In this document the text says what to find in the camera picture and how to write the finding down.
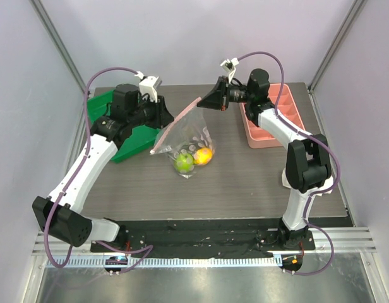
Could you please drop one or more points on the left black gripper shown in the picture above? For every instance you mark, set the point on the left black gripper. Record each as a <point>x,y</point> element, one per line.
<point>162,117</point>

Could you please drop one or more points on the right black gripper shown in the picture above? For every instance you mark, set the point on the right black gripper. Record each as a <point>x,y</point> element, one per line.
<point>223,95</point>

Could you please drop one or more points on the clear zip top bag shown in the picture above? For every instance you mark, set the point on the clear zip top bag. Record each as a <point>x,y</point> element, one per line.
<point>186,134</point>

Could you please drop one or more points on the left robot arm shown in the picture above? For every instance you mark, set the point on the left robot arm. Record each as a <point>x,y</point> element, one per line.
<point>59,214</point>

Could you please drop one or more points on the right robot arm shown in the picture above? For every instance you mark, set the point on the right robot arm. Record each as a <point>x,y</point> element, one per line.
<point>307,165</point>

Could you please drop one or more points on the green fake fruit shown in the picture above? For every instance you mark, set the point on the green fake fruit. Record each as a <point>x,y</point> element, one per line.
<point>184,163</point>

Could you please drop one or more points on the yellow fake fruit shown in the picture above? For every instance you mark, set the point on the yellow fake fruit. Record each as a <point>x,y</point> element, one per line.
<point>203,156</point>

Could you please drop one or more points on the green plastic tray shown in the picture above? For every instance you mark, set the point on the green plastic tray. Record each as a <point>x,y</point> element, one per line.
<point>120,116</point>

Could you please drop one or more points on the pink compartment tray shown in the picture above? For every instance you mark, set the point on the pink compartment tray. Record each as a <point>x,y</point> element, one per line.
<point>277,128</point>

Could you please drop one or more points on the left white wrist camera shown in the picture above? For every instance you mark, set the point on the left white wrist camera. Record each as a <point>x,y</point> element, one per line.
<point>148,86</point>

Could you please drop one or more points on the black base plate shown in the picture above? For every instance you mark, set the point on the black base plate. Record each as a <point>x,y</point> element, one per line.
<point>213,238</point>

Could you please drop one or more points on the aluminium front rail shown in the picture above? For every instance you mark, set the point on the aluminium front rail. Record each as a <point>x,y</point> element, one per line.
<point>336,240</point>

